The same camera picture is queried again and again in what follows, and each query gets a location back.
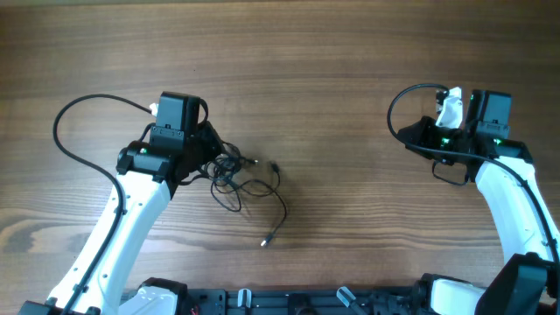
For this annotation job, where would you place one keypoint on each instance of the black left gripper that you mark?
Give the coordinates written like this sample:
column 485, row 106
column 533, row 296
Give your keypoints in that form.
column 213, row 147

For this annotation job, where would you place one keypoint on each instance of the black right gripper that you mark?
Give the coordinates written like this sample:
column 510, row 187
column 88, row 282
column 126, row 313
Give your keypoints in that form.
column 423, row 128

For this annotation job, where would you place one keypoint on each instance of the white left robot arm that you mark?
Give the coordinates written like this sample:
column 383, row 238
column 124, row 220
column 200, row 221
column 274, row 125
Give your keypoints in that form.
column 149, row 171

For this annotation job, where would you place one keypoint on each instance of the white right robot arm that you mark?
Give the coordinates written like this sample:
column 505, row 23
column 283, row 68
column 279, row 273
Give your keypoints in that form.
column 476, row 136

